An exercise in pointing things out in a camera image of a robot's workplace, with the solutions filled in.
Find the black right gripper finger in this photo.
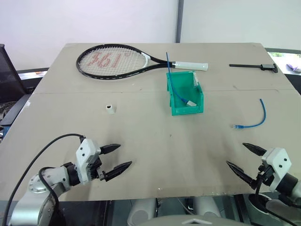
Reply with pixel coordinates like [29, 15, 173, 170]
[242, 142, 268, 156]
[226, 161, 257, 189]

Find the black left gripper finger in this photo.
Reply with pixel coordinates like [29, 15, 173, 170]
[103, 161, 133, 182]
[99, 143, 121, 155]

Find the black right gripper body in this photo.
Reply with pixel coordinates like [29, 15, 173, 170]
[250, 164, 275, 189]

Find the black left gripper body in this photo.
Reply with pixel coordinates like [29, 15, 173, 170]
[87, 150, 106, 182]

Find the small white connector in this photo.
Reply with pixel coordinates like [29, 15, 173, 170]
[104, 104, 117, 116]

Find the silver robot torso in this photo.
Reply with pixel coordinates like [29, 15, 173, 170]
[127, 197, 238, 226]

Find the green plastic bin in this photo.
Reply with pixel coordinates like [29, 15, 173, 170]
[166, 70, 205, 117]

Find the black caliper tool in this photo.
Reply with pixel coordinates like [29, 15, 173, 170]
[229, 63, 279, 74]

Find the clear plastic packet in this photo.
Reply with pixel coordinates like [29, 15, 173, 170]
[192, 72, 201, 89]

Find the purple object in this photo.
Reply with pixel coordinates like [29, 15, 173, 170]
[285, 63, 301, 73]

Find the dark side desk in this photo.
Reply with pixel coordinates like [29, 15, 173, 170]
[16, 67, 49, 95]

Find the black and white tennis racket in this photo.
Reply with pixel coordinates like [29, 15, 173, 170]
[75, 44, 209, 81]

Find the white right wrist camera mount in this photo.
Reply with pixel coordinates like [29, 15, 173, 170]
[261, 147, 293, 193]

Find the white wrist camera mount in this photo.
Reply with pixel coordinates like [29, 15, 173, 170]
[75, 138, 101, 185]
[261, 147, 293, 193]

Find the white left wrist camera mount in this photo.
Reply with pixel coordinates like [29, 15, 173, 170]
[75, 138, 101, 185]

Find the short blue Ethernet cable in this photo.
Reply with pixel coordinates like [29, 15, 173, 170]
[232, 98, 268, 129]

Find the dark vertical post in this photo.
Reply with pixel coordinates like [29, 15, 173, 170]
[175, 0, 185, 44]

